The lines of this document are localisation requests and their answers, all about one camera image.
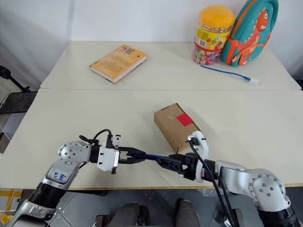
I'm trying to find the teal dinosaur backpack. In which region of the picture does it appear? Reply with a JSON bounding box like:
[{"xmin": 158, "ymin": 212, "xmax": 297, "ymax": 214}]
[{"xmin": 220, "ymin": 0, "xmax": 280, "ymax": 68}]

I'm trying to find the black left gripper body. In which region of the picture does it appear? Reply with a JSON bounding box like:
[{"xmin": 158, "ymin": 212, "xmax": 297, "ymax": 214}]
[{"xmin": 117, "ymin": 148, "xmax": 132, "ymax": 166}]

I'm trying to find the black tripod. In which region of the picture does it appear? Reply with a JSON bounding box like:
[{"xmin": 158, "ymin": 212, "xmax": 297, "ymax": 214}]
[{"xmin": 0, "ymin": 65, "xmax": 31, "ymax": 93}]

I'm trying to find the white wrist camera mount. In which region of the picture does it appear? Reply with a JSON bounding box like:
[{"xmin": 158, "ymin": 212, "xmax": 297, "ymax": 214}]
[
  {"xmin": 187, "ymin": 131, "xmax": 210, "ymax": 183},
  {"xmin": 96, "ymin": 134, "xmax": 123, "ymax": 175}
]

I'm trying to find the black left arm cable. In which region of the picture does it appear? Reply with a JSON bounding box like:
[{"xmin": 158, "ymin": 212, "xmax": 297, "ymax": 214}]
[{"xmin": 79, "ymin": 129, "xmax": 113, "ymax": 145}]

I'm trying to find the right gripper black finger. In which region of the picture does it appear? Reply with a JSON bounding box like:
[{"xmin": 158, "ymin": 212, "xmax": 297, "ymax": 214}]
[
  {"xmin": 155, "ymin": 156, "xmax": 187, "ymax": 177},
  {"xmin": 168, "ymin": 153, "xmax": 189, "ymax": 162}
]

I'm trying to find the orange paperback book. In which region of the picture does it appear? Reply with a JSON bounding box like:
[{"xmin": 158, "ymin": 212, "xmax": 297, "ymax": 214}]
[{"xmin": 89, "ymin": 44, "xmax": 148, "ymax": 85}]

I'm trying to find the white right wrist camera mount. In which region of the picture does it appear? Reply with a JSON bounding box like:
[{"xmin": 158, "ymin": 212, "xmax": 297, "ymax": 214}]
[{"xmin": 187, "ymin": 131, "xmax": 210, "ymax": 183}]

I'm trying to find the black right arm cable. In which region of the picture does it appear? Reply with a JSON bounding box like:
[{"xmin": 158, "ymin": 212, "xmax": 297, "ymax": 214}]
[{"xmin": 186, "ymin": 137, "xmax": 238, "ymax": 227}]

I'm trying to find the brown cardboard box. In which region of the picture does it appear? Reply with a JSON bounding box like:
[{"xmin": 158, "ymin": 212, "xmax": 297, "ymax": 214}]
[{"xmin": 153, "ymin": 103, "xmax": 204, "ymax": 154}]

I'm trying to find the yellow tape scrap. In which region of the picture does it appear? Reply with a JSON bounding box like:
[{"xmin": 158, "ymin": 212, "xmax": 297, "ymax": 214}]
[{"xmin": 0, "ymin": 212, "xmax": 17, "ymax": 223}]

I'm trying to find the dark flat platform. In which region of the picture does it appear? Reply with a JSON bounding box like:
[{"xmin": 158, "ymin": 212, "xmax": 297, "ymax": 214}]
[{"xmin": 0, "ymin": 91, "xmax": 38, "ymax": 115}]

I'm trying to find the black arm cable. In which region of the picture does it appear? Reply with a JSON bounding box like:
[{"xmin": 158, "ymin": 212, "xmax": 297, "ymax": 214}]
[
  {"xmin": 79, "ymin": 129, "xmax": 113, "ymax": 145},
  {"xmin": 186, "ymin": 137, "xmax": 238, "ymax": 227}
]

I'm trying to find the grey metal block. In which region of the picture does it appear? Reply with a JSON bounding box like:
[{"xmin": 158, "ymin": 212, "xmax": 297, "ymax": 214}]
[{"xmin": 0, "ymin": 189, "xmax": 24, "ymax": 212}]

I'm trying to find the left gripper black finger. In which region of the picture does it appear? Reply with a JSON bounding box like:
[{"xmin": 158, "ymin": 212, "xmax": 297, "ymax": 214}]
[
  {"xmin": 119, "ymin": 146, "xmax": 145, "ymax": 155},
  {"xmin": 127, "ymin": 156, "xmax": 146, "ymax": 166}
]

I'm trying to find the dark rounded shape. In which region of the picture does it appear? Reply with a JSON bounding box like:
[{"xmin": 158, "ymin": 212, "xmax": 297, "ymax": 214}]
[
  {"xmin": 113, "ymin": 202, "xmax": 150, "ymax": 227},
  {"xmin": 175, "ymin": 198, "xmax": 201, "ymax": 227}
]

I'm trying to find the blue cable with white plug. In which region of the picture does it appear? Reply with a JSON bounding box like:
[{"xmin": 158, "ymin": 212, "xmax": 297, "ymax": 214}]
[{"xmin": 200, "ymin": 65, "xmax": 260, "ymax": 85}]

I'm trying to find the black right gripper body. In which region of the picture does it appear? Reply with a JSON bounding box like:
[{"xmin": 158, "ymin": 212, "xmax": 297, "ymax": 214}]
[{"xmin": 181, "ymin": 152, "xmax": 203, "ymax": 182}]

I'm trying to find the candy jar with yellow lid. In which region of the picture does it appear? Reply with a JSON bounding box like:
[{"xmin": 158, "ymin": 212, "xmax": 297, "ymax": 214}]
[{"xmin": 191, "ymin": 5, "xmax": 237, "ymax": 66}]

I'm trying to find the clear plastic bag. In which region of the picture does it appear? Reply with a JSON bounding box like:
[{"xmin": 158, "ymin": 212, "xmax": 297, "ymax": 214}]
[{"xmin": 200, "ymin": 188, "xmax": 225, "ymax": 197}]

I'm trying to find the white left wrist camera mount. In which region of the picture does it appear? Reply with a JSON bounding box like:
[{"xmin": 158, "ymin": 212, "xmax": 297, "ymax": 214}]
[{"xmin": 96, "ymin": 134, "xmax": 123, "ymax": 175}]

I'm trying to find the red tape patch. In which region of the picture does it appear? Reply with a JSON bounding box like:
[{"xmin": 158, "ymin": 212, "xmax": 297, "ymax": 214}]
[{"xmin": 176, "ymin": 113, "xmax": 196, "ymax": 127}]

